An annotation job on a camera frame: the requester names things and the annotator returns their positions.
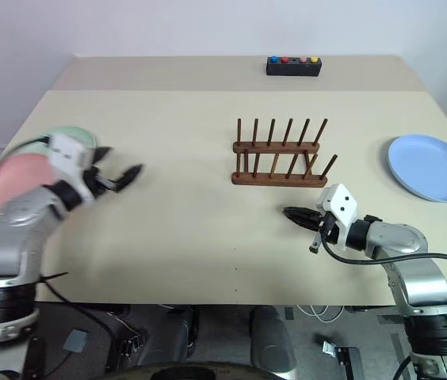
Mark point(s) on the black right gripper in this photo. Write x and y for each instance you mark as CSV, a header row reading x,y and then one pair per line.
x,y
324,227

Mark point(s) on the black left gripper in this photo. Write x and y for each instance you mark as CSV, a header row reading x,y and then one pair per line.
x,y
100,184

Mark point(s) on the green plate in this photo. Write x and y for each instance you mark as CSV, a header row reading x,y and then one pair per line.
x,y
77,134

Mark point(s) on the pink plate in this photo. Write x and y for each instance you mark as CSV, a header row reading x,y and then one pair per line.
x,y
13,174

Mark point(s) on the blue plate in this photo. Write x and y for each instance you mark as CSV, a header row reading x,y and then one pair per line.
x,y
429,166

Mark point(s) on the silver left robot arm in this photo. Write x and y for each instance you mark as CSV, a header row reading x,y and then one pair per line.
x,y
13,221

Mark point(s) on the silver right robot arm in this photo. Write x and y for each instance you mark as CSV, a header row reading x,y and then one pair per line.
x,y
400,237

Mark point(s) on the wooden dish rack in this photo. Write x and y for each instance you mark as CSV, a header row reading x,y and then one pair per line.
x,y
279,180

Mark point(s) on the dark grey rounded shape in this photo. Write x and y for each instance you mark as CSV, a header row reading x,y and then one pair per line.
x,y
271,336
180,332

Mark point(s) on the black button box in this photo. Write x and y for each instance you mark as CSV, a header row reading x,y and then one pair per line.
x,y
293,70

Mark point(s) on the grey floor box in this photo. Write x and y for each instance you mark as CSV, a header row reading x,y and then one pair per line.
x,y
76,341

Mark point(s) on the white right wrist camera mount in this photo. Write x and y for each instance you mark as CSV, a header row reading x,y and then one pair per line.
x,y
340,202

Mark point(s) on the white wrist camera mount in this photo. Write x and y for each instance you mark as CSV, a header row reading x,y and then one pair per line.
x,y
340,202
67,152

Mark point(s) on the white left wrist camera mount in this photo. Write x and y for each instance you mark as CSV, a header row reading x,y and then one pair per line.
x,y
67,152

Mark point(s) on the small metal bracket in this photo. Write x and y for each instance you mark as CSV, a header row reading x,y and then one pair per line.
x,y
329,348

